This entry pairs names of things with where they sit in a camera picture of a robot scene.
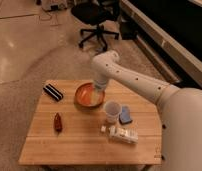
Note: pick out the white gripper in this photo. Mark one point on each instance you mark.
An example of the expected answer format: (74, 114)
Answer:
(100, 83)

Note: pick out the blue sponge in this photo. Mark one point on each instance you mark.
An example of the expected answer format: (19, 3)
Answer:
(124, 117)

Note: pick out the black striped box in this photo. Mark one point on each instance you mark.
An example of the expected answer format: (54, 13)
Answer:
(53, 92)

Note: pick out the grey device on floor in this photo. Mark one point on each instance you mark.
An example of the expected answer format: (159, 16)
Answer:
(51, 5)

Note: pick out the wooden table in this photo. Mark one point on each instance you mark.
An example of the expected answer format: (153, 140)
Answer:
(81, 142)

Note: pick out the clear plastic cup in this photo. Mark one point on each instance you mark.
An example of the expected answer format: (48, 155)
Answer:
(112, 110)

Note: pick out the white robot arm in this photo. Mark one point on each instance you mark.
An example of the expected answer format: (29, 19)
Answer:
(180, 109)

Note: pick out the orange ceramic bowl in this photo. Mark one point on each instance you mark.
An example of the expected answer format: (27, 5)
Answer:
(87, 95)

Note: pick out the black box on floor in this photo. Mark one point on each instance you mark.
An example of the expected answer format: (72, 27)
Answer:
(128, 31)

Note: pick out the black office chair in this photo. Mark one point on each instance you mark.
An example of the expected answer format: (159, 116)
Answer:
(95, 14)

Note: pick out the long white counter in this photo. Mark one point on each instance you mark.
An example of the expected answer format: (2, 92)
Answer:
(173, 29)

